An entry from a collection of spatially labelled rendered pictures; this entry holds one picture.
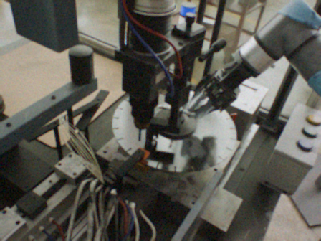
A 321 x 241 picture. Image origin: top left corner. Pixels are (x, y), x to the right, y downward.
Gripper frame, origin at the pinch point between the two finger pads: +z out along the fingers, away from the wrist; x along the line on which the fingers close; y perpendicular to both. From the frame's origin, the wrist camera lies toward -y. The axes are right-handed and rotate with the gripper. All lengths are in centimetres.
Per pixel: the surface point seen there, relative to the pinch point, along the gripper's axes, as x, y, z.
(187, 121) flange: 0.9, 0.6, 2.6
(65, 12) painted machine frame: -28.9, 28.2, -11.6
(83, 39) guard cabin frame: -55, -59, 43
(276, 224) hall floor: 89, -69, 49
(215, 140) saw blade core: 9.0, 2.5, -0.3
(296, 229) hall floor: 98, -71, 43
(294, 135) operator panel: 28.1, -17.3, -9.8
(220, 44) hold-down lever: -7.6, 10.5, -20.3
